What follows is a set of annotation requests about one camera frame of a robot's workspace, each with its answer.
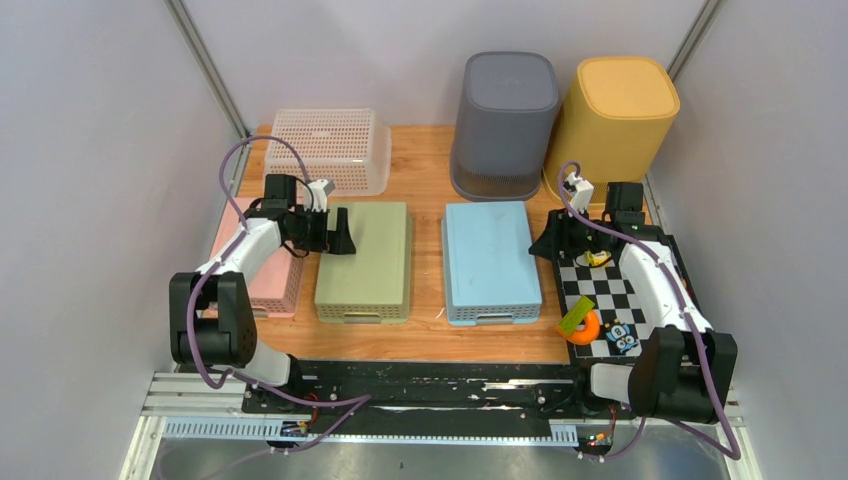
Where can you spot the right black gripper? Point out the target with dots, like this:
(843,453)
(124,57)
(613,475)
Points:
(557,234)

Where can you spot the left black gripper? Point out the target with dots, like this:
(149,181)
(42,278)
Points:
(338,241)

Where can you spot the green perforated basket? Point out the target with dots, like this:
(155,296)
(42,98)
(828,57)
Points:
(373,285)

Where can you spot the blue perforated basket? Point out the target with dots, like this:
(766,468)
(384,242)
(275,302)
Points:
(490,278)

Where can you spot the pink perforated basket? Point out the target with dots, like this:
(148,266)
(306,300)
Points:
(276,288)

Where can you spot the white perforated basket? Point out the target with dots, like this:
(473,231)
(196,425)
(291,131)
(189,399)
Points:
(351,147)

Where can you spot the yellow slatted waste bin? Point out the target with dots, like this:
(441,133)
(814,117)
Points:
(613,120)

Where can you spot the grey slatted waste bin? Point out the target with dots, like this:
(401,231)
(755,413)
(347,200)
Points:
(508,104)

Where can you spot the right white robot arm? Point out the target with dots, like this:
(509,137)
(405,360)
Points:
(662,298)

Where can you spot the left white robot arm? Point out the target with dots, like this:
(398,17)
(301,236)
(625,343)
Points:
(211,318)

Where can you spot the yellow owl toy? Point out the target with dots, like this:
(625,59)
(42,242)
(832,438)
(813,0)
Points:
(597,260)

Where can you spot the black white checkerboard mat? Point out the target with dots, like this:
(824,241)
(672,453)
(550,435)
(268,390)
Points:
(614,297)

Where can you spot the green orange toy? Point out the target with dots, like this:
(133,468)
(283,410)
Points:
(581,324)

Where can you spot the blue white small toy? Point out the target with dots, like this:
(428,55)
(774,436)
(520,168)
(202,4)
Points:
(621,337)

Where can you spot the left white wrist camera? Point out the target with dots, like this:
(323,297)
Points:
(319,191)

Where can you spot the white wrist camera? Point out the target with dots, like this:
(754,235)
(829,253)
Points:
(319,191)
(579,193)

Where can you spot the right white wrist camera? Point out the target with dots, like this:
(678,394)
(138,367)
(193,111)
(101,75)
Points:
(579,193)

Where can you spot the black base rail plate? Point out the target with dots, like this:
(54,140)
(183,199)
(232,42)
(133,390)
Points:
(420,400)

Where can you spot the aluminium frame rails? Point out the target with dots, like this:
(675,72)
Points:
(180,406)

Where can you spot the right corner metal post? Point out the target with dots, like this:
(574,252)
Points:
(702,22)

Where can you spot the corner metal post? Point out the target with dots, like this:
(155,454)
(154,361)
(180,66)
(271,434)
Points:
(702,22)
(184,22)

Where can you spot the left corner metal post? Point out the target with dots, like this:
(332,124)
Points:
(184,22)

